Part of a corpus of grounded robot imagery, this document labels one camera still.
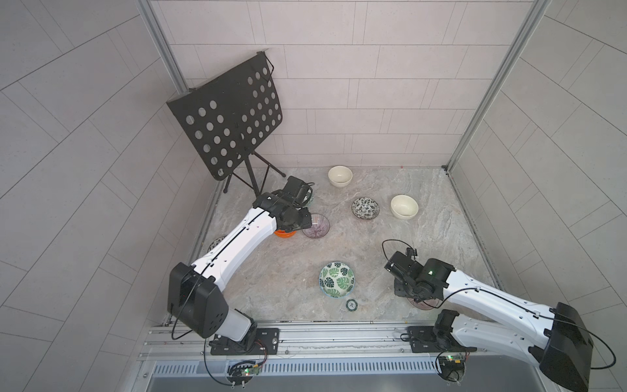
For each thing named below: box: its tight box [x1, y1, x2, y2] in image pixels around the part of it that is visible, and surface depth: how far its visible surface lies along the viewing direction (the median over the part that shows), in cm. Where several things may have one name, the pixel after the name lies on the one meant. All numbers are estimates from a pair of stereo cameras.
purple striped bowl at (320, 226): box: [302, 213, 331, 239], surface depth 96 cm
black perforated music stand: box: [166, 51, 287, 197], surface depth 71 cm
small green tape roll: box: [345, 298, 359, 312], surface depth 80 cm
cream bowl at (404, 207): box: [390, 194, 419, 220], surface depth 101 cm
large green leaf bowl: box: [318, 261, 356, 299], surface depth 84 cm
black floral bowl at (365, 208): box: [351, 196, 381, 221], surface depth 101 cm
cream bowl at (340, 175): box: [327, 164, 354, 188], surface depth 112 cm
